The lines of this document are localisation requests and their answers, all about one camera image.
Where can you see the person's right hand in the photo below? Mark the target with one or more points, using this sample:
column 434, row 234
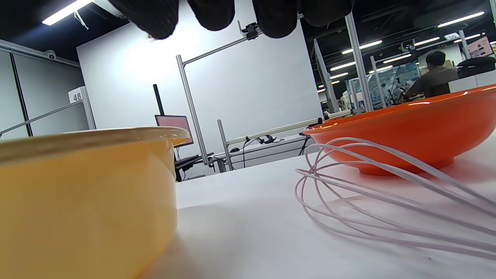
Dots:
column 155, row 13

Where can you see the yellow plastic basin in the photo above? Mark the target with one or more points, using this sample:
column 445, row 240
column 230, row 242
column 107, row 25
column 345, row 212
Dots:
column 85, row 201

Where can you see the orange plastic bowl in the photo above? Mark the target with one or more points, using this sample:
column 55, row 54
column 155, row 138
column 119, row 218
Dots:
column 418, row 131

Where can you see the long ceiling light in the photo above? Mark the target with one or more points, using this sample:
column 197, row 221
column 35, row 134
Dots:
column 66, row 11

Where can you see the black clamp with white antennas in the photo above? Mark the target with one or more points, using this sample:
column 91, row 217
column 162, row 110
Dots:
column 251, row 30

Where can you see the computer monitor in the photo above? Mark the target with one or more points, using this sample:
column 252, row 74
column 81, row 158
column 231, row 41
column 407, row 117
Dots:
column 174, row 124

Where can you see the white number sign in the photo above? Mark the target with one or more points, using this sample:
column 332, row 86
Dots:
column 77, row 96

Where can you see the black keyboard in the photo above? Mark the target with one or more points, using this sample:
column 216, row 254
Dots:
column 192, row 159

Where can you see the rolled beige blind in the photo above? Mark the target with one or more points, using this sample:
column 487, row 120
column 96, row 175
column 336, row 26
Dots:
column 286, row 128

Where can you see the long white desk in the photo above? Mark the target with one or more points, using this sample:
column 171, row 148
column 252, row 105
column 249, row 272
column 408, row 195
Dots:
column 271, row 149

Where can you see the group of ceiling light strips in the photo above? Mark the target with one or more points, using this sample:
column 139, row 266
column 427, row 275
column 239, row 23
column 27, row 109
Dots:
column 461, row 18

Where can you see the monitor with pink screen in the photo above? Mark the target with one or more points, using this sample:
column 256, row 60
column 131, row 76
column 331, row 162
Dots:
column 480, row 46

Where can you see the aluminium profile frame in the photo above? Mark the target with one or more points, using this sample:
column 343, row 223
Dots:
column 192, row 104

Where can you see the dome security camera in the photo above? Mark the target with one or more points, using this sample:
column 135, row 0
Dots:
column 50, row 55

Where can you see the aluminium profile rail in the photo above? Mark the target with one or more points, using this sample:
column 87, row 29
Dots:
column 88, row 108

